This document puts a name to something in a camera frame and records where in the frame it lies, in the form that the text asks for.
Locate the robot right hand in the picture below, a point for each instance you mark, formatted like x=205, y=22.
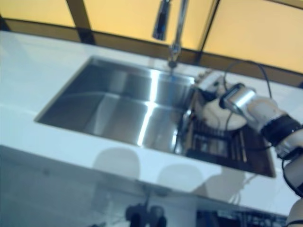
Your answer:
x=209, y=81

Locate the cream round plate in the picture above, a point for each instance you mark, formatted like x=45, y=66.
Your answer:
x=213, y=116

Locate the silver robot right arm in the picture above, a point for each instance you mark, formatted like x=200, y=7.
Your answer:
x=260, y=108

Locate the black dishwasher rack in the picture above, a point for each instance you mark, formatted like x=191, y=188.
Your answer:
x=236, y=218

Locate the chrome kitchen faucet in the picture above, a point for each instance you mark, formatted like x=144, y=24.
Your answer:
x=178, y=30

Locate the metal sink drying rack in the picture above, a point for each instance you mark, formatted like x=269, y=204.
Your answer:
x=213, y=146

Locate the stainless steel sink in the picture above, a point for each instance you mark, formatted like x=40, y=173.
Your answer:
x=113, y=104

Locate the white kitchen cabinet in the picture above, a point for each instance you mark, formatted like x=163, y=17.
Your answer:
x=59, y=194

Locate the yellow window with dark frame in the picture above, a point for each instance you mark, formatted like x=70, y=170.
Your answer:
x=248, y=28

